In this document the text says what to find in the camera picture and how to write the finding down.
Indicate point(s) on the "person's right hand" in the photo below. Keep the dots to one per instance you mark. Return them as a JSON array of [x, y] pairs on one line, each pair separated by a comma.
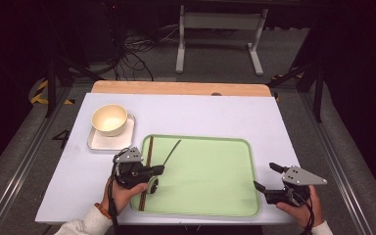
[[303, 215]]

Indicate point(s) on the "white metal stand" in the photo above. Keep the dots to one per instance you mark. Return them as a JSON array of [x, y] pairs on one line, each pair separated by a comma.
[[222, 21]]

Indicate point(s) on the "cream bowl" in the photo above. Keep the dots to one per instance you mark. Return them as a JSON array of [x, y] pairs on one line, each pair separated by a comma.
[[109, 119]]

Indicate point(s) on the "black tripod stand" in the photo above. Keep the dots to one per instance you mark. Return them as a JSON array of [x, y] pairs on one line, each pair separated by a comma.
[[50, 84], [318, 91]]

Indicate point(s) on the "dark spoon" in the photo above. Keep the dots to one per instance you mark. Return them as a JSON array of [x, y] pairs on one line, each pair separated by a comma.
[[172, 152]]

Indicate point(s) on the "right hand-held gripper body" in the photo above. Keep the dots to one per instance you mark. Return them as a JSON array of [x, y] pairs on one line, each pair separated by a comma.
[[302, 178]]

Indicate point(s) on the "white square plate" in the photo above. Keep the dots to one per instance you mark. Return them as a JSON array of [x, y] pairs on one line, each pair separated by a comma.
[[111, 143]]

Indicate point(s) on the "metal floor rail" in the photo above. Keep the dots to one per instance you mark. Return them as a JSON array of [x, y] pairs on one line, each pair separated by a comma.
[[23, 166], [336, 163]]

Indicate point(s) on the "person's left hand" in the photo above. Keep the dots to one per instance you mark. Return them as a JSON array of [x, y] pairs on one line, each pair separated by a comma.
[[120, 197]]

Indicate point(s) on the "yellow black floor tape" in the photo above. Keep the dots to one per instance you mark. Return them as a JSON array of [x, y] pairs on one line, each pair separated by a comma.
[[39, 94]]

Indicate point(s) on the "light green tray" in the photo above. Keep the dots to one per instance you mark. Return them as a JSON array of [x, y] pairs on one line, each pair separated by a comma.
[[209, 176]]

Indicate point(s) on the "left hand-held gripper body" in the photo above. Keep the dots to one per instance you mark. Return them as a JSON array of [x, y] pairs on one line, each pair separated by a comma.
[[132, 173]]

